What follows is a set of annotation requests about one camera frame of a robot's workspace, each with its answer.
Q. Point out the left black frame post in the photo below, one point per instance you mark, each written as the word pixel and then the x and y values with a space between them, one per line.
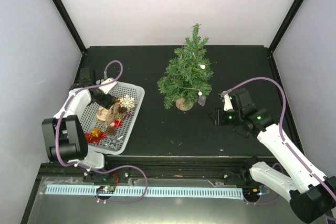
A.
pixel 69 24

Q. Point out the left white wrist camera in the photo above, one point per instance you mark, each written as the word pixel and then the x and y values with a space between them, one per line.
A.
pixel 107 85

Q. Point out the red santa ornament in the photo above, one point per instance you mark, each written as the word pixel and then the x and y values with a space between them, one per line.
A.
pixel 118 120

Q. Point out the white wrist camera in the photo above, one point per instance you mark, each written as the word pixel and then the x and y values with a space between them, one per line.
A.
pixel 224 95
pixel 107 85

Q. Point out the small dark pine cone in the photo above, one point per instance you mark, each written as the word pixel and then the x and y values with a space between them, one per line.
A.
pixel 122 110

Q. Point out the brown pine cone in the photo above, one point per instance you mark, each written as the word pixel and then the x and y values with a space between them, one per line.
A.
pixel 111 130

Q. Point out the small green christmas tree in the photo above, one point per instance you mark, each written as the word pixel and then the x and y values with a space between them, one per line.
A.
pixel 188 74

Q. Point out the silver star ornament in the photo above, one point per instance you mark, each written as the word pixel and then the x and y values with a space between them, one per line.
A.
pixel 114 142

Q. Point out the clear light battery box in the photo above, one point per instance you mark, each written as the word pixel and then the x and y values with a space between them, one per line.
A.
pixel 202 100

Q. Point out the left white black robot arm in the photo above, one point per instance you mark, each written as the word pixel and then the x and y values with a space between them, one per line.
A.
pixel 64 137

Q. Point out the brown burlap bow ornament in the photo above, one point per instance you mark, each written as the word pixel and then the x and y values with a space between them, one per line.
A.
pixel 115 110

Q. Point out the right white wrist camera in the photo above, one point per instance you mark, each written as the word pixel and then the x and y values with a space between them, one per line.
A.
pixel 224 95

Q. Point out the white slotted cable duct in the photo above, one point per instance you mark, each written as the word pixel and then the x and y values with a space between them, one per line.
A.
pixel 138 191

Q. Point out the white snowflake ornament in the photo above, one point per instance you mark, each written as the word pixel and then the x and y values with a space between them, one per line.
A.
pixel 127 102

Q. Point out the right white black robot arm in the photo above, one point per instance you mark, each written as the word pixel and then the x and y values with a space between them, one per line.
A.
pixel 309 191

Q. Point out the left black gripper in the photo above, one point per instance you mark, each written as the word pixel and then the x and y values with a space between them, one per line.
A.
pixel 107 102

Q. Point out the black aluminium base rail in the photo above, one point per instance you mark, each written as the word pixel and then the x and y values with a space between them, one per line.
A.
pixel 230 170

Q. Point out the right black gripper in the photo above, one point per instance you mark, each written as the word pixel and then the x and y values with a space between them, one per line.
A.
pixel 218 118

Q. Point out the right black frame post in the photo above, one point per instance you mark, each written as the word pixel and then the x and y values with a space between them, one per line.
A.
pixel 291 13

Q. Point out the white perforated plastic basket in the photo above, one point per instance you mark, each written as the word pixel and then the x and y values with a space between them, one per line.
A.
pixel 128 134

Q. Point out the black frame post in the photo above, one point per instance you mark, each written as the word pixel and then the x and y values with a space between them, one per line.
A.
pixel 291 13
pixel 69 24

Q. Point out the gold gift box ornament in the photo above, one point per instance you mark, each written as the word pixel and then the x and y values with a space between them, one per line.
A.
pixel 96 132

